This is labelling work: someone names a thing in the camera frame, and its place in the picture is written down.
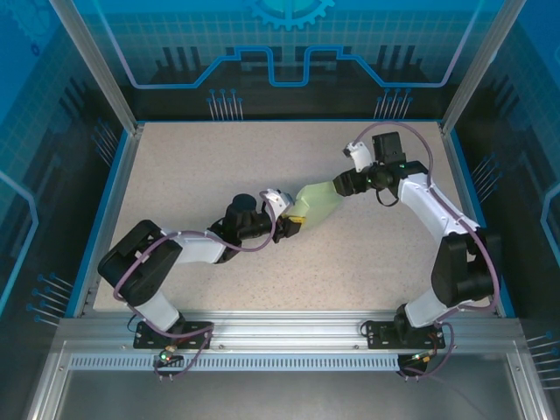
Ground light green paper box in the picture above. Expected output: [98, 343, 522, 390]
[293, 180, 346, 232]

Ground blue table edge strip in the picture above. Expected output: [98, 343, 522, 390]
[448, 129, 518, 319]
[64, 129, 131, 319]

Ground aluminium lower tray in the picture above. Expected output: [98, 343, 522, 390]
[25, 340, 560, 420]

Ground aluminium frame rail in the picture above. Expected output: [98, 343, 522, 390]
[56, 309, 524, 352]

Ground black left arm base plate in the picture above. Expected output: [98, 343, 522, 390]
[132, 320, 214, 351]

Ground slotted grey cable duct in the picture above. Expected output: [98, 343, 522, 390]
[67, 354, 408, 373]

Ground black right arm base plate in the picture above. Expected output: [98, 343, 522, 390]
[363, 320, 447, 351]

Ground aluminium corner post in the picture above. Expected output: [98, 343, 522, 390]
[438, 0, 526, 135]
[47, 0, 146, 135]

